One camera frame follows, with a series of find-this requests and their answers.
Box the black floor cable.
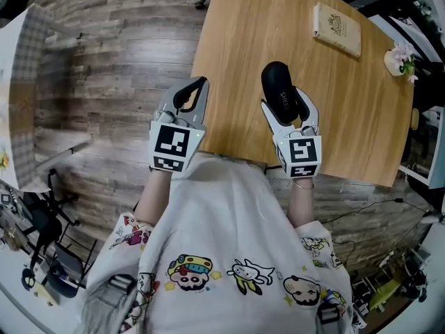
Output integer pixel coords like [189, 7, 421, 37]
[321, 196, 434, 226]

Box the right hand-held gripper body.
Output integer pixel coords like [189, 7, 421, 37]
[273, 125, 323, 180]

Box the white cartoon print shirt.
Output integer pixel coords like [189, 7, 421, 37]
[85, 151, 369, 334]

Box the grey shoulder strap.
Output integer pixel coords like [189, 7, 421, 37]
[316, 300, 348, 334]
[85, 273, 140, 334]

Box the checkered cloth table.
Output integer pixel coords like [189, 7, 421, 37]
[0, 3, 95, 193]

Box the person's left forearm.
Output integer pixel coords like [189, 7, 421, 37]
[133, 170, 175, 228]

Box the person's right forearm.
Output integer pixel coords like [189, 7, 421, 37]
[285, 175, 316, 229]

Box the green frame stand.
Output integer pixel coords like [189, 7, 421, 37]
[368, 278, 401, 312]

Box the white desk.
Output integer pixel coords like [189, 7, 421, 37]
[398, 105, 445, 191]

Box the black glasses case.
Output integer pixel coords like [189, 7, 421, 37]
[260, 61, 304, 125]

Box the white pot with flowers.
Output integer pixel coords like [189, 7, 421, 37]
[383, 40, 420, 85]

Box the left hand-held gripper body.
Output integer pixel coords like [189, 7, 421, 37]
[148, 109, 208, 174]

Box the beige ornamented box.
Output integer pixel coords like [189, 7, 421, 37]
[311, 1, 362, 58]

